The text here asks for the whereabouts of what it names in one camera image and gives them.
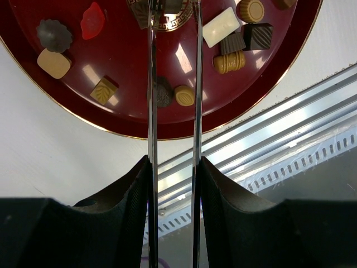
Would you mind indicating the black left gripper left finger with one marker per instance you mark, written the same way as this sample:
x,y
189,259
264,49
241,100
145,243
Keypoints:
x,y
103,230

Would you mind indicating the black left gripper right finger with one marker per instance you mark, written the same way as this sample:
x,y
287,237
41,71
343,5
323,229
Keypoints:
x,y
245,230

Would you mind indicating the metal tongs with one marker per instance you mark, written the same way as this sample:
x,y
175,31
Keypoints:
x,y
154,14

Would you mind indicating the tan fluted round chocolate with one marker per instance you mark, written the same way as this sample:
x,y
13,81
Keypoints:
x,y
251,11

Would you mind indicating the tan leaf square chocolate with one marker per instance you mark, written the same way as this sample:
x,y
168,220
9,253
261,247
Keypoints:
x,y
104,90

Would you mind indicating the tan oval leaf chocolate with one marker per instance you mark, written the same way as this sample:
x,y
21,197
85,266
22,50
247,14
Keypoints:
x,y
184,95

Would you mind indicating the tan barrel chocolate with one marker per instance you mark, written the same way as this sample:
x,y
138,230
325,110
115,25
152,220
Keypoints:
x,y
229,62

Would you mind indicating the tan rounded square chocolate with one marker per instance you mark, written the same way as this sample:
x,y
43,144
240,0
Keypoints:
x,y
54,63

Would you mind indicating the dark cup chocolate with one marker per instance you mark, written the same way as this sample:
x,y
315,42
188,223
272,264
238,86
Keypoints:
x,y
232,43

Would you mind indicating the dark striped cube chocolate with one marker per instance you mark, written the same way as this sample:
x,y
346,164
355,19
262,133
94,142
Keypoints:
x,y
257,36

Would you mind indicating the dark fluted round chocolate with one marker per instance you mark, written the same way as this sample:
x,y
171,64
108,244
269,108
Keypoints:
x,y
54,36

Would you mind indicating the white rectangular chocolate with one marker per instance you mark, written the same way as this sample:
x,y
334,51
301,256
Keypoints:
x,y
220,27

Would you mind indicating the dark rough truffle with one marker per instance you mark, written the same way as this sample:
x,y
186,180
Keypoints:
x,y
164,92

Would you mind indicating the red round plate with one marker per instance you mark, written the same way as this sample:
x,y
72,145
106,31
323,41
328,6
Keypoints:
x,y
120,53

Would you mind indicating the red lips candy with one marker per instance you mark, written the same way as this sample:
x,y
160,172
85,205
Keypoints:
x,y
92,21

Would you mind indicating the slotted white cable duct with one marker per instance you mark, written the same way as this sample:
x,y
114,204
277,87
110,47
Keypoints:
x,y
253,169

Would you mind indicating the aluminium front rail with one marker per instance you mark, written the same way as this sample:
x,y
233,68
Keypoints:
x,y
273,127

